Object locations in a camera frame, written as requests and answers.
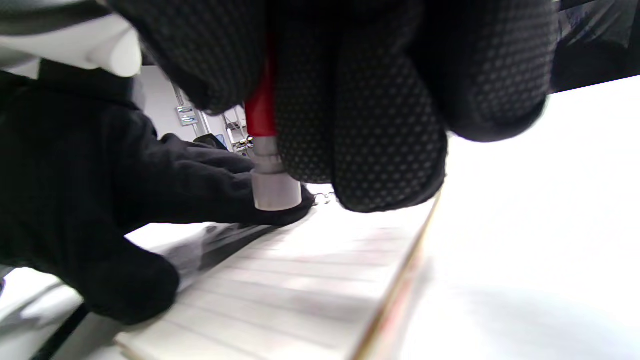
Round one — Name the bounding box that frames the person's left hand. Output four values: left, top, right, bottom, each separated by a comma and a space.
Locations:
0, 59, 317, 326

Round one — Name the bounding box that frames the person's right hand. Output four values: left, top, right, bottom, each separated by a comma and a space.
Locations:
107, 0, 559, 214

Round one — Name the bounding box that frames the red flower pattern stamp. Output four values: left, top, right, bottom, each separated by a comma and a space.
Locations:
244, 35, 304, 212

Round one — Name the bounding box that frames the spiral lined notebook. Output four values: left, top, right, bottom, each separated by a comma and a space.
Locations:
115, 189, 444, 360

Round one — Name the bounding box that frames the white rolling cart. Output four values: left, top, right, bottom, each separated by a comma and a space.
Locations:
172, 85, 256, 153

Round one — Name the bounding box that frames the black glove cable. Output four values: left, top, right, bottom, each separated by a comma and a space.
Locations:
30, 304, 91, 360

